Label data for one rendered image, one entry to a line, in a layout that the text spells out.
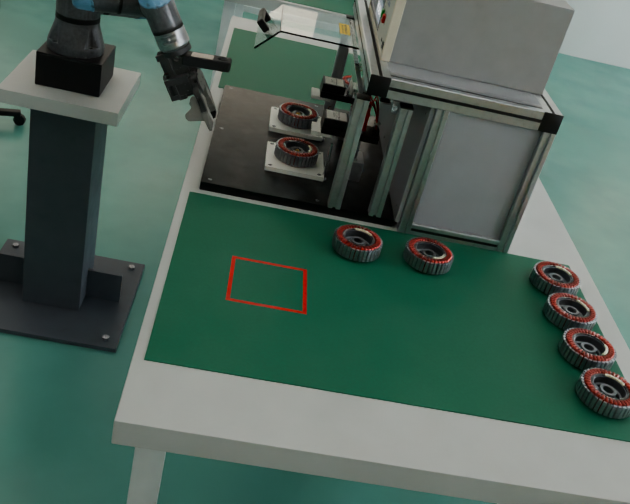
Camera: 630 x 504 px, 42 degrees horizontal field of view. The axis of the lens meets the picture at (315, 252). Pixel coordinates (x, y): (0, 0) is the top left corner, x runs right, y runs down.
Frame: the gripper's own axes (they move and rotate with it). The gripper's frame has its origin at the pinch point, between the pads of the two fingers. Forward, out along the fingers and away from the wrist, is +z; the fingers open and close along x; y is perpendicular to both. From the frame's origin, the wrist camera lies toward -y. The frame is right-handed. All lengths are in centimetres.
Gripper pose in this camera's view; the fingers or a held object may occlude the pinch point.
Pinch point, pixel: (214, 119)
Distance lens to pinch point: 207.6
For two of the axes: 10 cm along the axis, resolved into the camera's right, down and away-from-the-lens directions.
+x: 0.0, 5.3, -8.5
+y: -9.5, 2.5, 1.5
